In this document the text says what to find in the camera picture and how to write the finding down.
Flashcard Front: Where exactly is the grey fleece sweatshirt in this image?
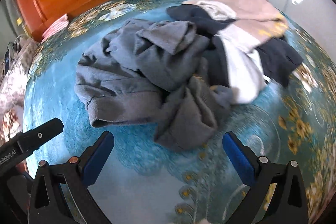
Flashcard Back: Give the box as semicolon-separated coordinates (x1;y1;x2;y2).
75;19;233;151

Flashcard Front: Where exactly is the white floral bedding pile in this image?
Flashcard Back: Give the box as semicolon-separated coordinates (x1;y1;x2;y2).
1;35;38;144

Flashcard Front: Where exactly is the navy and white garment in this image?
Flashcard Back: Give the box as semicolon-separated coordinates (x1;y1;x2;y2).
167;5;303;104

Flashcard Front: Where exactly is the pink striped pillow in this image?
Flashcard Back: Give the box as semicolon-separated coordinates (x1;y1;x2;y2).
42;14;69;43

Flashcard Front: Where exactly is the pink fleece garment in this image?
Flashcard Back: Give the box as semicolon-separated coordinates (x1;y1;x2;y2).
184;0;288;53

